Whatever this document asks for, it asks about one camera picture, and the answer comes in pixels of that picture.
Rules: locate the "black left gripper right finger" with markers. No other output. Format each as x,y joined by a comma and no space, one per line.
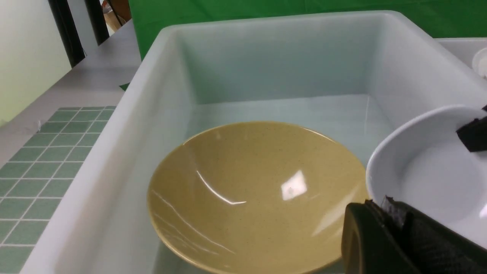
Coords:
473,134

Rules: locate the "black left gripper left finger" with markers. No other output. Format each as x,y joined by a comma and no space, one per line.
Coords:
396,238

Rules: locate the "small white square dish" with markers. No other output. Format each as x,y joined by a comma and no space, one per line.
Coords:
423,163

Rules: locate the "yellow noodle bowl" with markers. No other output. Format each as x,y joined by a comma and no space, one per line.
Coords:
261,197

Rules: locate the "white spoon bin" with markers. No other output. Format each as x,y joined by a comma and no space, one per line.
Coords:
471,51

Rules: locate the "green backdrop cloth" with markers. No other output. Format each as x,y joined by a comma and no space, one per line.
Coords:
438,18

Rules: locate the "large translucent white tub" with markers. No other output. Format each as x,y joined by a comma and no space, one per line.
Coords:
353,76

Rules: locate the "green checkered tablecloth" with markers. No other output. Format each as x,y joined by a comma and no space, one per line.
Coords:
35,179

